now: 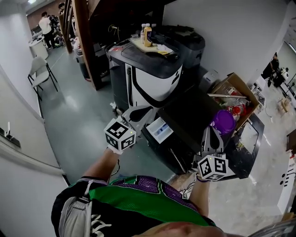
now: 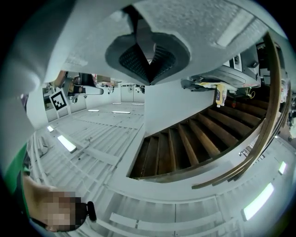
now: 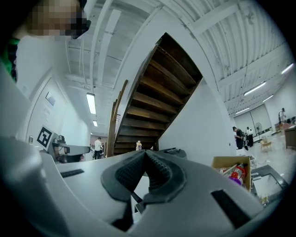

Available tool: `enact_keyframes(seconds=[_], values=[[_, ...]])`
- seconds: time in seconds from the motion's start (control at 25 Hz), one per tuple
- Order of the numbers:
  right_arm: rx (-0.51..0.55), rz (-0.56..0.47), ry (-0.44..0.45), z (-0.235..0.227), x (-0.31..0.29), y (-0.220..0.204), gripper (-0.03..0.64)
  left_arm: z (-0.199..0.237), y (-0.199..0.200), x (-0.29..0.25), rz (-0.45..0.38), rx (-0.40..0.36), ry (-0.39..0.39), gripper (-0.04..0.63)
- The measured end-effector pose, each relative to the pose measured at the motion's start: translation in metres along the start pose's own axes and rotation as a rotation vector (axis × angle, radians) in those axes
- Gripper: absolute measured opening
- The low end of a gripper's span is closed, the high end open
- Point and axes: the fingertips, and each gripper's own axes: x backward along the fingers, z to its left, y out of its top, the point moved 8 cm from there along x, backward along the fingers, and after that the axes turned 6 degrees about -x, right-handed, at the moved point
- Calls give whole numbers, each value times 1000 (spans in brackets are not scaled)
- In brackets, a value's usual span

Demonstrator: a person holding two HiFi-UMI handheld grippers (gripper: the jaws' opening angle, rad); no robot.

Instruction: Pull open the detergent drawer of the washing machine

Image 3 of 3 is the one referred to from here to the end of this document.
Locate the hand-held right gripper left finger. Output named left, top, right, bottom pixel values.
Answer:
left=0, top=62, right=148, bottom=237

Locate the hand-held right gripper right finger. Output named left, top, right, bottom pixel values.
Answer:
left=128, top=149, right=265, bottom=237

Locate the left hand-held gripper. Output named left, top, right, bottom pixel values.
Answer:
left=36, top=125, right=93, bottom=163

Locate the cardboard box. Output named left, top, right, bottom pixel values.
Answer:
left=212, top=155, right=253, bottom=192

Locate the long ceiling light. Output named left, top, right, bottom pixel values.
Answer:
left=86, top=92, right=97, bottom=115

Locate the dark grey machine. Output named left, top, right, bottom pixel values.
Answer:
left=159, top=147, right=188, bottom=161

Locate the red lid plastic jar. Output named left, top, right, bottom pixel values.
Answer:
left=231, top=165, right=247, bottom=181

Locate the small wooden chair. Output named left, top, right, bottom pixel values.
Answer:
left=260, top=136, right=273, bottom=152

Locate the wooden staircase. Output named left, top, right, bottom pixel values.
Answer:
left=106, top=32, right=204, bottom=158

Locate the standing fan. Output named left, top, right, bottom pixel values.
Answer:
left=254, top=122, right=263, bottom=140

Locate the green and purple jersey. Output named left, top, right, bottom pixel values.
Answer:
left=0, top=37, right=21, bottom=83

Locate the dark wooden cabinet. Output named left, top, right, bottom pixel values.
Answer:
left=284, top=126, right=296, bottom=149

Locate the ceiling light strip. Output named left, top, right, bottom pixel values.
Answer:
left=243, top=81, right=267, bottom=97

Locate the person's head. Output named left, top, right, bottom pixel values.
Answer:
left=12, top=0, right=91, bottom=39

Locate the wall sign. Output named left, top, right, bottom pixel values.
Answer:
left=45, top=91, right=56, bottom=107

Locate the black head camera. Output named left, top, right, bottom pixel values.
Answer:
left=70, top=19, right=92, bottom=40

